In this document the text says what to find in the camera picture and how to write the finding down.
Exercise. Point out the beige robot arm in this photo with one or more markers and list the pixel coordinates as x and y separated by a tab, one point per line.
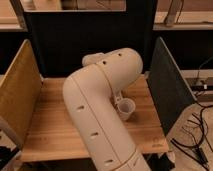
87	94

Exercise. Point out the clear plastic cup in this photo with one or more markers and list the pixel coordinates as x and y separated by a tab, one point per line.
126	107

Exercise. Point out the dark right side panel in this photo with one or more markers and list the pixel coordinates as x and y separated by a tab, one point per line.
171	94

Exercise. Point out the black back panel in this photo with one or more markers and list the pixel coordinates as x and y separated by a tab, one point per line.
61	39

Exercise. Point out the wooden left side panel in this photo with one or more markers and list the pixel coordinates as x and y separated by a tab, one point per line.
19	91

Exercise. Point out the black power strip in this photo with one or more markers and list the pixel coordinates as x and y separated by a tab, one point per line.
202	84

